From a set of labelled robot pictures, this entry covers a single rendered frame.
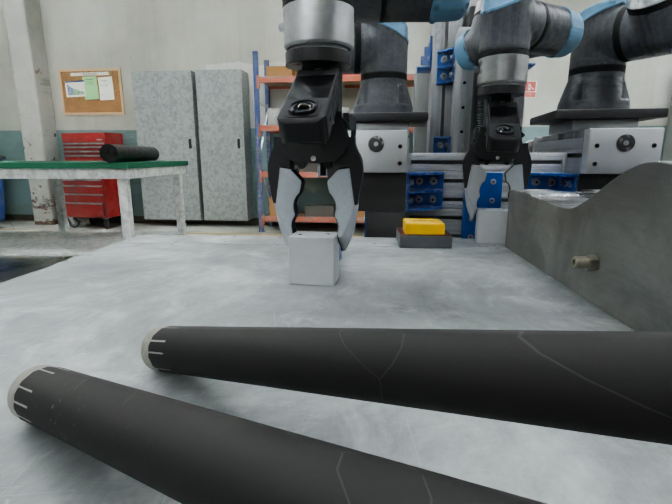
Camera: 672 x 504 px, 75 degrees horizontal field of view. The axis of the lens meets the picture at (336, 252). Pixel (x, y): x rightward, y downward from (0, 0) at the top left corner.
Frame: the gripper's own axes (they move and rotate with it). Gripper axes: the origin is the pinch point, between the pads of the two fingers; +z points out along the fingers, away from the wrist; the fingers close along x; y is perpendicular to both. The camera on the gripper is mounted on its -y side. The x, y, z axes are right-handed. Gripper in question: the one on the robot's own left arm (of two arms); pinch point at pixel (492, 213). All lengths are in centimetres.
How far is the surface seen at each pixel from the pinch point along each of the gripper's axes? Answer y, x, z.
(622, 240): -35.0, -6.7, -2.3
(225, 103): 458, 279, -75
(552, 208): -20.6, -4.3, -3.3
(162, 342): -54, 25, 2
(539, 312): -35.3, -0.7, 4.6
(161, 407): -64, 18, 0
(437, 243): -8.4, 8.6, 3.8
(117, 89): 467, 442, -98
